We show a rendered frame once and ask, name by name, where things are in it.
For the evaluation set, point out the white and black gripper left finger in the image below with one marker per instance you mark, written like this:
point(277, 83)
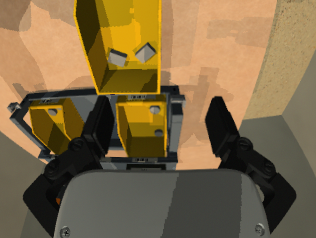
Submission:
point(82, 155)

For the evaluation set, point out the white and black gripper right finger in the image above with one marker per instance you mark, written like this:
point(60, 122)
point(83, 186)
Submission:
point(237, 153)

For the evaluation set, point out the grey shelf rack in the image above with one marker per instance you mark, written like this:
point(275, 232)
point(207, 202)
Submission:
point(84, 101)

